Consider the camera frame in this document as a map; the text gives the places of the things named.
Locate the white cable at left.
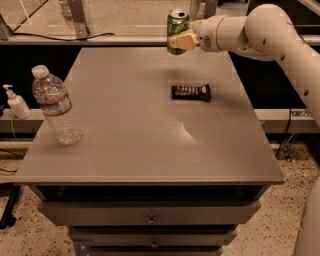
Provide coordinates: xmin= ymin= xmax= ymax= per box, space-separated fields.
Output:
xmin=9 ymin=113 xmax=26 ymax=151

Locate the top grey drawer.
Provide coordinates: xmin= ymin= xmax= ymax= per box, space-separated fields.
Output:
xmin=39 ymin=200 xmax=260 ymax=226

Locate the chocolate rxbar dark wrapper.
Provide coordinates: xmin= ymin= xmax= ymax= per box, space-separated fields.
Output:
xmin=171 ymin=84 xmax=211 ymax=102

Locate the black cable on ledge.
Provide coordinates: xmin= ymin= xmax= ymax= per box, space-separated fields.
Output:
xmin=0 ymin=14 xmax=116 ymax=42

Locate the green soda can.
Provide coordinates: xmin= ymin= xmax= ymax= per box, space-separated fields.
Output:
xmin=167 ymin=8 xmax=190 ymax=55

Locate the black stand on floor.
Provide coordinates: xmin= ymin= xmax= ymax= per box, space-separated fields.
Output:
xmin=0 ymin=183 xmax=20 ymax=230

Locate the bottom grey drawer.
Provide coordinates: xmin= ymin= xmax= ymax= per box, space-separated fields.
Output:
xmin=88 ymin=246 xmax=223 ymax=256

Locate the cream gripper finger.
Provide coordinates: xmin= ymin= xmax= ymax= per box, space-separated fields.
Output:
xmin=168 ymin=29 xmax=199 ymax=50

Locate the middle grey drawer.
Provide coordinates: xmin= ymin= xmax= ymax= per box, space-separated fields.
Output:
xmin=69 ymin=226 xmax=237 ymax=246

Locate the left metal frame post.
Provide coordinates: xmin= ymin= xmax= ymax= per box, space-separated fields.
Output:
xmin=68 ymin=0 xmax=88 ymax=40

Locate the clear plastic water bottle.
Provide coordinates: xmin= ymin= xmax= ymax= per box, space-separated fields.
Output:
xmin=31 ymin=65 xmax=83 ymax=145

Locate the grey drawer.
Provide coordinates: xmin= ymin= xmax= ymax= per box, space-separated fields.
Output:
xmin=39 ymin=200 xmax=260 ymax=226
xmin=69 ymin=226 xmax=237 ymax=246
xmin=88 ymin=246 xmax=223 ymax=256

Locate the white pump dispenser bottle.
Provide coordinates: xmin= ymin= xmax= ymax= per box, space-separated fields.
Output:
xmin=3 ymin=84 xmax=31 ymax=119

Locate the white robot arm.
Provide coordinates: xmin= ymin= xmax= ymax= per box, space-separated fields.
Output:
xmin=168 ymin=4 xmax=320 ymax=256

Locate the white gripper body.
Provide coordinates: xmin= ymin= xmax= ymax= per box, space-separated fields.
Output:
xmin=190 ymin=15 xmax=226 ymax=52

